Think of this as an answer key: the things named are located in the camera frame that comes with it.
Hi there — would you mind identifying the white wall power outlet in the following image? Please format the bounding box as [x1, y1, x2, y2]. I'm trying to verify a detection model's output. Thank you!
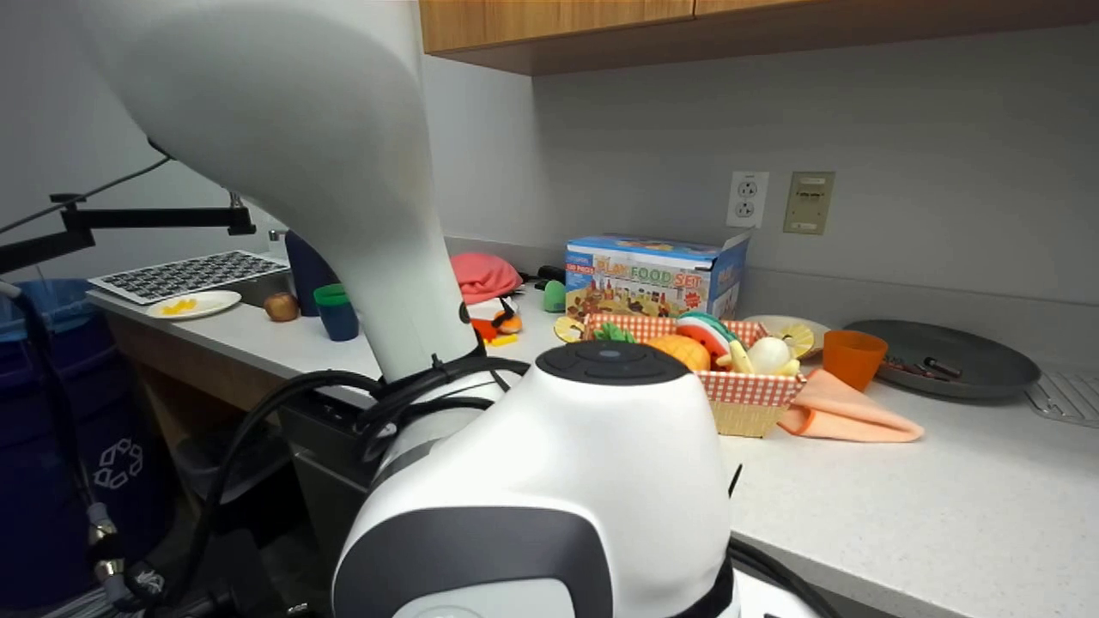
[726, 168, 773, 235]

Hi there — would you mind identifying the cream plate with yellow toy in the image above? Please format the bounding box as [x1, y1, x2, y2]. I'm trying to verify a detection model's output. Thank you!
[742, 312, 831, 359]

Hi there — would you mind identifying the wooden base cabinet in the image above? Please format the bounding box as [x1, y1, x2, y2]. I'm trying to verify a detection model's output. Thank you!
[107, 312, 384, 459]

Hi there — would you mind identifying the black orange toy figure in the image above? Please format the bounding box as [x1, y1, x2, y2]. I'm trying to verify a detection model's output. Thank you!
[456, 296, 530, 351]

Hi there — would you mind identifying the dark grey round pan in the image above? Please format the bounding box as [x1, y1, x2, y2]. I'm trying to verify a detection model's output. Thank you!
[840, 316, 1043, 406]

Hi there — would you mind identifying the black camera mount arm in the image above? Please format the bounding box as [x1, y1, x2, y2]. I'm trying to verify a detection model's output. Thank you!
[0, 189, 258, 277]

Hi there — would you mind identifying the wooden upper cabinet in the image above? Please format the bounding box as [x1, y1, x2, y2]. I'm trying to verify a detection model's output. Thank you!
[416, 0, 1099, 80]

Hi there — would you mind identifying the orange folded cloth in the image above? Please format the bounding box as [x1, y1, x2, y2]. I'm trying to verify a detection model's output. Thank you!
[777, 369, 926, 447]

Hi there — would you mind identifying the blue recycling bin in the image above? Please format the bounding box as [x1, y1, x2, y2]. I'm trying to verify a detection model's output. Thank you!
[0, 277, 176, 613]

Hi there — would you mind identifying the beige wall switch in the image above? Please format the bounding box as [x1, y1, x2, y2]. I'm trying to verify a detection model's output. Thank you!
[782, 168, 838, 239]

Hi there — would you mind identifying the dark blue container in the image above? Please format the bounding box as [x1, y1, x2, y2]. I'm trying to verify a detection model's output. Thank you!
[285, 229, 343, 320]

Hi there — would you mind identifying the grey keyboard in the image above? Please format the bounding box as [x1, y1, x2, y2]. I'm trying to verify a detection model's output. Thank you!
[86, 248, 292, 309]

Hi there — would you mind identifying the large orange toy fruit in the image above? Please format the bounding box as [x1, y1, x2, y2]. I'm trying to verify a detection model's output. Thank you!
[645, 330, 716, 373]

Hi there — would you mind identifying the red fries container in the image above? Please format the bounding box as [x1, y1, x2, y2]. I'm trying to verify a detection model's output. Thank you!
[449, 250, 524, 309]

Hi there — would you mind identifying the white round plate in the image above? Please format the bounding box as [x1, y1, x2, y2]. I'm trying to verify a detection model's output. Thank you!
[144, 288, 245, 322]

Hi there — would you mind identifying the orange plastic cup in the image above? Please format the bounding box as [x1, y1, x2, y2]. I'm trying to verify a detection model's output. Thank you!
[822, 327, 890, 396]

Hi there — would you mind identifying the brown toy ball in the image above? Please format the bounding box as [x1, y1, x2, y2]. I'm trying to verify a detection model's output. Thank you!
[263, 288, 301, 327]

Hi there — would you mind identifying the red white green toy slice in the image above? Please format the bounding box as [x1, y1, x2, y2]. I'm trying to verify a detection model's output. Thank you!
[672, 312, 736, 359]

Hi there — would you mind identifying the white toy egg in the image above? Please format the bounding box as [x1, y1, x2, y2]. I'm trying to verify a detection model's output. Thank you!
[746, 332, 796, 379]

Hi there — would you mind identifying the checkered cardboard food basket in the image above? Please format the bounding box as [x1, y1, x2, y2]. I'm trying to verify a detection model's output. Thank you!
[582, 309, 806, 442]

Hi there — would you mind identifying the blue toy food box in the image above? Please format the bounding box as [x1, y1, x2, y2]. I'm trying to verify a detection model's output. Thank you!
[564, 235, 753, 322]

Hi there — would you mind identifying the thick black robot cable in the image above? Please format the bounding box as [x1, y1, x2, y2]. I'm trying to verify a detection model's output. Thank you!
[148, 347, 532, 604]

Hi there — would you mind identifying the blue cup green rim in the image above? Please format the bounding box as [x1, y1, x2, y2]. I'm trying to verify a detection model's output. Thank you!
[309, 283, 365, 344]

